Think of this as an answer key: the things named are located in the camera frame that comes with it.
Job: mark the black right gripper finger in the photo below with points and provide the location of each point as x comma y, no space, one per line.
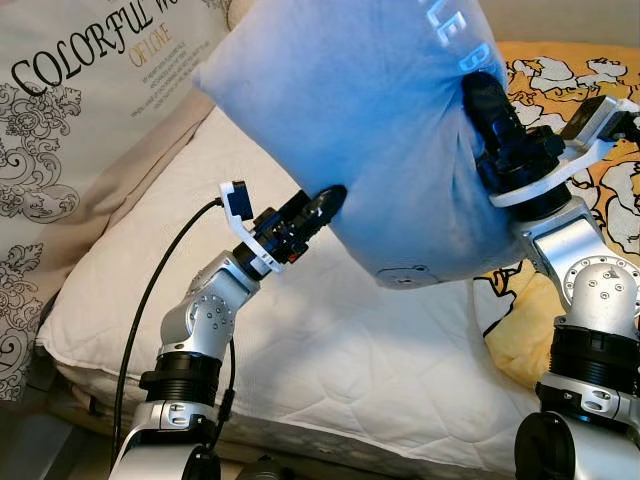
488,103

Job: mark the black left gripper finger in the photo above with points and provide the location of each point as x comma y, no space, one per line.
330,198

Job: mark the yellow egg print blanket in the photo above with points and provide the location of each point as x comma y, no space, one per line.
540,75

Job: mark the grey lettered pillow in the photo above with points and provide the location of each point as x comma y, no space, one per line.
350,110

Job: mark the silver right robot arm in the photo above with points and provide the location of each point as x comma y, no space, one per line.
600,290

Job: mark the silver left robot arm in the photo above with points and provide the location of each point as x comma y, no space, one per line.
205,315

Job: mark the white quilted mattress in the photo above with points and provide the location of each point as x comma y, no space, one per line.
330,350

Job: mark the beige headboard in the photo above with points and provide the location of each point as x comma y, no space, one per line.
110,200

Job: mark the white black floral print cloth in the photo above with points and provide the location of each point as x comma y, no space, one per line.
80,100

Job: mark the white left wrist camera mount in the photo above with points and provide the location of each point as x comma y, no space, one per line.
238,200

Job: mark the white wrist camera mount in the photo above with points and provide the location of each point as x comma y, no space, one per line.
238,200
590,125

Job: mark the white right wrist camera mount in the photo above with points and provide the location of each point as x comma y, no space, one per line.
590,125

